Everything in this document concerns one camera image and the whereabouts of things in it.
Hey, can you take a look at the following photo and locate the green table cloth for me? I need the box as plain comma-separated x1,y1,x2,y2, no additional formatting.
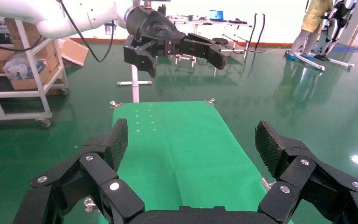
97,101,294,224

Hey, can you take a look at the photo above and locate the black round stool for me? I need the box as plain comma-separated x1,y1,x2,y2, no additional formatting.
211,37,229,46

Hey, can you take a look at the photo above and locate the white floor stand frame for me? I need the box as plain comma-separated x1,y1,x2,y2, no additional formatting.
285,51,356,72

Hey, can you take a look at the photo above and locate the white stand pole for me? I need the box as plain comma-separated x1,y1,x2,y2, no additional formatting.
117,63,153,103

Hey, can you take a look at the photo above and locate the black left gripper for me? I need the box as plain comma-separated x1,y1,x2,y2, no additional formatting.
123,5,228,78

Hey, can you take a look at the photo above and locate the black loose cable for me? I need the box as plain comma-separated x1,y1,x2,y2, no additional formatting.
0,35,44,53

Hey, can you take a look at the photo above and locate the white metal shelf cart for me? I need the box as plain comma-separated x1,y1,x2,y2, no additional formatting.
0,18,69,129

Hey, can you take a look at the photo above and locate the clear plastic bag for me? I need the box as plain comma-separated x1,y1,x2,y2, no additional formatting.
3,52,45,80

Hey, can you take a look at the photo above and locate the black white humanoid robot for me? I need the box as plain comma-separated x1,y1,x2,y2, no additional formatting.
315,0,357,62

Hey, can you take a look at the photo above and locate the white work table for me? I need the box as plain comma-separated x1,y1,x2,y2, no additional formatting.
168,15,254,77

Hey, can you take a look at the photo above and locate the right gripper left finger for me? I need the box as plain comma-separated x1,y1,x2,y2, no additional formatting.
12,118,145,224

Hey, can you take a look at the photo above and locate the brown cardboard storage box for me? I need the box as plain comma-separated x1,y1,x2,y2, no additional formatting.
4,17,43,50
0,46,16,70
37,42,60,72
10,63,51,91

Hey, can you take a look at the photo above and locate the open laptop blue screen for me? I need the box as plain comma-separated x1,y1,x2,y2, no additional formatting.
209,10,228,22

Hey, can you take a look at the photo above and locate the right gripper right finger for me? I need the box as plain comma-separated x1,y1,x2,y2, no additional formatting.
255,120,358,224

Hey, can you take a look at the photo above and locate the person in yellow coat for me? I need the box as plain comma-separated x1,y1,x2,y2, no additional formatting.
285,0,334,61

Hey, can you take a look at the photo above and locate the flat cardboard sheet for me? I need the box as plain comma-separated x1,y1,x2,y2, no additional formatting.
58,37,90,67

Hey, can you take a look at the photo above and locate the black hanging cable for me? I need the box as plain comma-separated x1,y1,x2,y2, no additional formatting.
255,13,266,52
247,13,258,50

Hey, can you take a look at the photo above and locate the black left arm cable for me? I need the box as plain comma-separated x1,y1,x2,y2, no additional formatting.
57,0,115,63

